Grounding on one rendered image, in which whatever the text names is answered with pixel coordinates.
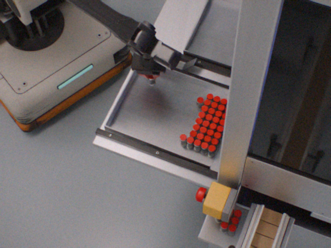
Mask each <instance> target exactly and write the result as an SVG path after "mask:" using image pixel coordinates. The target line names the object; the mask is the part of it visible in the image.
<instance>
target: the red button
mask: <svg viewBox="0 0 331 248"><path fill-rule="evenodd" d="M206 191H207V189H206V188H203V187H200V188H199V189H198V190H197V193H196V200H197V201H198V202H201V203H202V202H203V200H204V198H205V196H206Z"/></svg>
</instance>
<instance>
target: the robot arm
mask: <svg viewBox="0 0 331 248"><path fill-rule="evenodd" d="M66 1H67V2H69V3H70V4H72V5H73V6H75V7H76V8H78V9H79V10H81V11H82V12H84V13H86V14H87V15H89V16H90V17H92V18H93V19H95V20H96V21H98V22H99V23H101V24H102V25H104V26H105V27H106V28H107V29H108V30H110V31H111V32H112V34H113V35H114V36H115V37H116V38H118V39H119V40H121V41H122V42H123V43H125V44H127V45H128V48H129V49H130V50H131V51H132V52H133V58H132V66H131V68H132V71H133V70H136V73H137V74H138V75H140V76H142V77H145V78H147V79H148V75H152V76H153V78H154V80H155V79H156V78H157V77H159V76H160V72H163V73H165V72H166V68H168V69H170V70H174V69H175V68H176V67H177V65H178V64H179V62H180V60H181V56H182V53H181V52H179V51H177V50H175V49H174V48H172V47H170V46H168V45H166V44H164V43H163V42H162V41H160V40H158V39H157V38H156V36H155V35H156V33H157V32H156V31H155V29H156V28H155V27H154V26H153V25H152V24H150V23H149V22H147V21H143V22H139V21H136V20H135V19H133V18H131V17H129V16H125V15H123V14H121V13H119V12H117V11H116V10H114V9H113V8H111V7H110V6H108V5H107V4H105V3H104V2H102V1H101V0H66Z"/></svg>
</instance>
